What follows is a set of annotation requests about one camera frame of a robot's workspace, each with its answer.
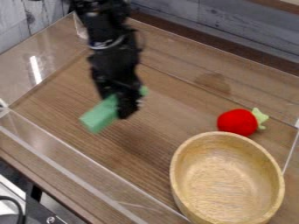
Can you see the green rectangular block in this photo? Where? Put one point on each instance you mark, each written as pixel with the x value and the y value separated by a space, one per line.
pixel 102 114

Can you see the black table leg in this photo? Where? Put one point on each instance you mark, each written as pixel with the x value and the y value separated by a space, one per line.
pixel 36 193

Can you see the clear acrylic enclosure wall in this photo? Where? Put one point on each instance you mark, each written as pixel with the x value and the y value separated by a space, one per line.
pixel 110 176

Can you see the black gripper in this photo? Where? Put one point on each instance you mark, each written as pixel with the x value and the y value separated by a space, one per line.
pixel 113 72

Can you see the red plush strawberry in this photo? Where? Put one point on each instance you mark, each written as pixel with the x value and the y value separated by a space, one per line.
pixel 241 121

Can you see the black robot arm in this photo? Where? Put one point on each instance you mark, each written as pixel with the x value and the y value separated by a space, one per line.
pixel 104 20

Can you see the brown wooden bowl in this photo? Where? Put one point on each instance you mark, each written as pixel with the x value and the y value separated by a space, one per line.
pixel 225 180

